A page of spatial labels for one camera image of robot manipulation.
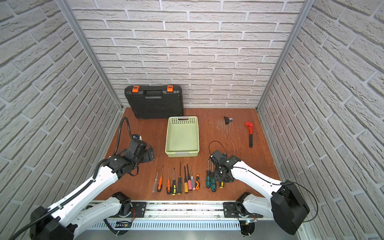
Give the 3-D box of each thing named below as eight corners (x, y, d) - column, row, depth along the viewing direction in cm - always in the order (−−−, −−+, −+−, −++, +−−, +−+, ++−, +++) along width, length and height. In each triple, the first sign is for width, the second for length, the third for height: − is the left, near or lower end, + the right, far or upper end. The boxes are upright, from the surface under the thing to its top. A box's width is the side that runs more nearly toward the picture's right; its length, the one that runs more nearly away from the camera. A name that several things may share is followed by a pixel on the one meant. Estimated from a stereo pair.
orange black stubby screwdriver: (195, 189, 82) (195, 188, 80) (195, 166, 91) (195, 164, 89) (199, 189, 82) (199, 188, 80) (199, 166, 91) (199, 164, 89)
